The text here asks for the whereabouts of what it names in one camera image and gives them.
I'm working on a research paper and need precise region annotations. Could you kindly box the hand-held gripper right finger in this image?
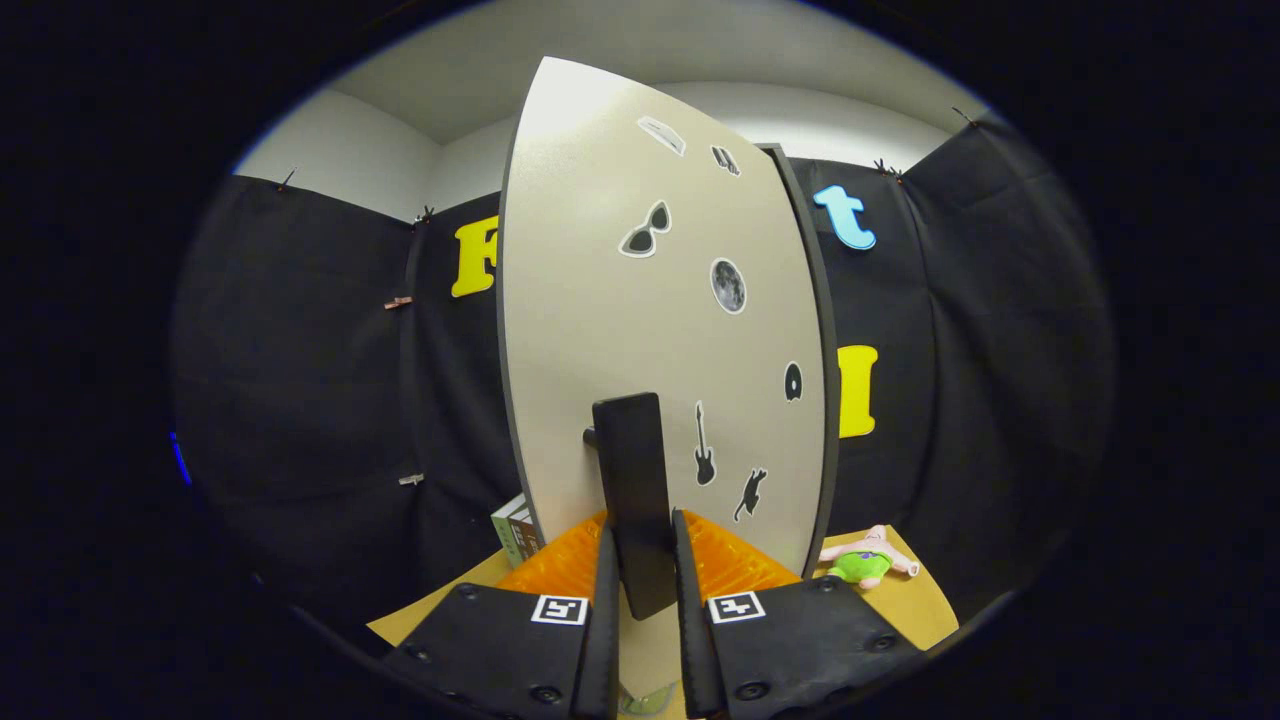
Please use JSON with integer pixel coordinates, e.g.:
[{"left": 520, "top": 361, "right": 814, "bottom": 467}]
[{"left": 670, "top": 508, "right": 923, "bottom": 720}]

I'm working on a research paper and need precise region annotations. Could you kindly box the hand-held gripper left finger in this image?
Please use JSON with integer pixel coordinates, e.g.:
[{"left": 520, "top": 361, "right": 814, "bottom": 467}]
[{"left": 383, "top": 510, "right": 623, "bottom": 720}]

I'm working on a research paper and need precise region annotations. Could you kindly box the small pale green container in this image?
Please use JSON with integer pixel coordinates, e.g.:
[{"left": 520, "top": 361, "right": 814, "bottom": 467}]
[{"left": 618, "top": 680, "right": 676, "bottom": 717}]

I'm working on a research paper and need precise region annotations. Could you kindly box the brown and green book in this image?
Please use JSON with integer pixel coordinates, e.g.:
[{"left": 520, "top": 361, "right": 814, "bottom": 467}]
[{"left": 490, "top": 492, "right": 546, "bottom": 569}]

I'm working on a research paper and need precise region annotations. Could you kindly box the pink and green plush toy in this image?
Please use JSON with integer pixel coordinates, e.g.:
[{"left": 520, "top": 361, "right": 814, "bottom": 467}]
[{"left": 818, "top": 524, "right": 921, "bottom": 591}]

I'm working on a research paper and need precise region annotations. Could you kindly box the black backdrop cloth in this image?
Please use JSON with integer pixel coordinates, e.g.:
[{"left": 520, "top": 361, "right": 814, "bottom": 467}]
[{"left": 170, "top": 110, "right": 1116, "bottom": 641}]

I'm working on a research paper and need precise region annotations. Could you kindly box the grey cabinet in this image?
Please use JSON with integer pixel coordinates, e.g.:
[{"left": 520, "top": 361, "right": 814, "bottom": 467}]
[{"left": 757, "top": 142, "right": 843, "bottom": 581}]

